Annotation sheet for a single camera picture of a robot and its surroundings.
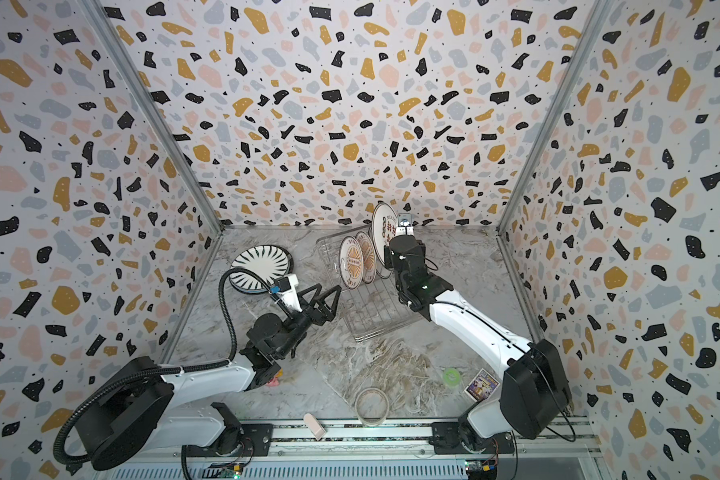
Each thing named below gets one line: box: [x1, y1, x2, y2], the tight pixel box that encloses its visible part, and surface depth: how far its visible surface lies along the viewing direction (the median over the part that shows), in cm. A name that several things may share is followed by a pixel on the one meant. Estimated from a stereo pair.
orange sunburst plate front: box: [339, 235, 364, 290], surface depth 102 cm
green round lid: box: [443, 367, 461, 386], surface depth 87 cm
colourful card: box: [464, 368, 500, 402], surface depth 83 cm
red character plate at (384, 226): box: [372, 201, 399, 261], surface depth 92 cm
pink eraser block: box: [303, 413, 327, 441], surface depth 76 cm
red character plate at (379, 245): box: [371, 230, 387, 267], surface depth 95 cm
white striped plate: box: [229, 245, 294, 294], surface depth 111 cm
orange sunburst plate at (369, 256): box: [355, 231, 377, 284], surface depth 99 cm
